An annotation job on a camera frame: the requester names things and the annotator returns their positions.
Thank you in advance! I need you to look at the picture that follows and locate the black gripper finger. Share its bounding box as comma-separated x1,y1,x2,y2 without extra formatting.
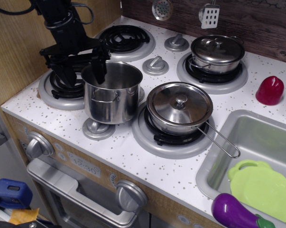
50,62,77,87
91,57,107,85

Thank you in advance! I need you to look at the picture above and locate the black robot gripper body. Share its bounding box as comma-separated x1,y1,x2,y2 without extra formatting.
40,21,110,69

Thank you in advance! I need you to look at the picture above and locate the tall stainless steel pot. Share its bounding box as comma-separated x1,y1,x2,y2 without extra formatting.
81,61,143,124

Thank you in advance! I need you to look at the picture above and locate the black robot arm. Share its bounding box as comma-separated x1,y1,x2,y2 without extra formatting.
36,0,110,87

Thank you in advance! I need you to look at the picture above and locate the front left stove burner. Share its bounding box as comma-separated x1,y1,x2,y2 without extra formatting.
38,67,84,111

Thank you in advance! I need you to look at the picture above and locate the stove burner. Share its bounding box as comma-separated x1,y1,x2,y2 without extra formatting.
176,53,248,95
131,103,215,159
38,67,84,111
96,25,156,62

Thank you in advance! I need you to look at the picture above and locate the back left stove burner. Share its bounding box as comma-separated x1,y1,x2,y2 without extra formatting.
96,25,156,62

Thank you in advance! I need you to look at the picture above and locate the grey centre stove knob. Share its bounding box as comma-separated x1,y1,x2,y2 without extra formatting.
138,87,145,102

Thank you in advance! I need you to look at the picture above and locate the grey stove knob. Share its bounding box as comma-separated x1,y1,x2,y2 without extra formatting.
138,87,145,102
164,34,189,52
142,56,169,76
82,118,116,141

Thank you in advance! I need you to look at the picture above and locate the grey middle stove knob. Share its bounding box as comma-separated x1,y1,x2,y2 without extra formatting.
142,56,169,76

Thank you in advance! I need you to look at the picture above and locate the grey front stove knob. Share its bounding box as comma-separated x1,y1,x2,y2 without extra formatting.
82,118,116,141

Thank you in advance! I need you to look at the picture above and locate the grey back stove knob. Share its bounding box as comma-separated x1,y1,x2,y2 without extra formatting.
164,34,189,52

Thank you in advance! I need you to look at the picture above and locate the front right stove burner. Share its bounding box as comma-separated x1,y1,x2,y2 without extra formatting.
131,103,215,159

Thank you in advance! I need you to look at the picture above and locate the steel pot lid with knob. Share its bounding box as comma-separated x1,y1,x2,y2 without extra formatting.
191,35,245,64

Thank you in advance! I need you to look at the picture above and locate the back right stove burner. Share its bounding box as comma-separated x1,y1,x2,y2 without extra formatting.
176,53,248,95

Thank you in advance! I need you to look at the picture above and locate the left grey oven dial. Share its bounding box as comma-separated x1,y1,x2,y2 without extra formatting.
26,132,55,159

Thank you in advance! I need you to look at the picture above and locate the grey oven dial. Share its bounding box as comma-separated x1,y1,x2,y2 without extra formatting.
26,132,55,159
115,180,148,212

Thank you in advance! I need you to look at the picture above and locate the steel saucepan lid with knob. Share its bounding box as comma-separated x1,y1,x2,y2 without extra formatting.
146,81,214,125

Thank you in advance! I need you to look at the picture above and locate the hanging steel skimmer ladle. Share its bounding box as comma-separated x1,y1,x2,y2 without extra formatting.
152,0,174,21

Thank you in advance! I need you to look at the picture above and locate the oven clock display panel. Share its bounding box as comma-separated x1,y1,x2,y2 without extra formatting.
67,152,101,178

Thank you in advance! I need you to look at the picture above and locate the hanging steel slotted spatula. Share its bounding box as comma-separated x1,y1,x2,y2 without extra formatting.
199,0,220,29

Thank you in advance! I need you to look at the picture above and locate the right grey oven dial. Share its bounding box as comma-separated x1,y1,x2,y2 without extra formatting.
115,180,148,212

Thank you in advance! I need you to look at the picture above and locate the blue plastic clamp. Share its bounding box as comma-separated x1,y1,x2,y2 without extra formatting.
0,179,33,209

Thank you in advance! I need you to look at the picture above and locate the yellow cloth scrap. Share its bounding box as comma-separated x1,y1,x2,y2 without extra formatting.
9,208,39,225

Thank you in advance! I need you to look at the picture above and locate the red toy pepper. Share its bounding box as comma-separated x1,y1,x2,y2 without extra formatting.
255,76,285,105

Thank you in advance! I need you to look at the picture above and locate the grey toy sink basin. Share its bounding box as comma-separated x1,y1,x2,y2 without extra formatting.
196,110,286,199

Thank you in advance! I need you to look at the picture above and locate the purple toy eggplant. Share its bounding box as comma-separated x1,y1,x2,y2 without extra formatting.
211,193,276,228

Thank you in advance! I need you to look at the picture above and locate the green toy plate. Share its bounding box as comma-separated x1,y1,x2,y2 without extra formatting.
228,160,286,223

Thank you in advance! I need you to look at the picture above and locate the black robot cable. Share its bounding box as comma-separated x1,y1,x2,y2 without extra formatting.
0,0,95,25

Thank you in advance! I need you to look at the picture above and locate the steel saucepan with long handle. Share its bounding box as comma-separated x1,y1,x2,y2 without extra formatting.
147,104,241,159

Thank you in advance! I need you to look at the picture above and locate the grey oven door handle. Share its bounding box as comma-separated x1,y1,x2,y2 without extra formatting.
27,159,138,228

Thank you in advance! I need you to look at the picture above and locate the steel two-handled pot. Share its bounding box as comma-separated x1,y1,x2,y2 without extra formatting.
188,36,244,74

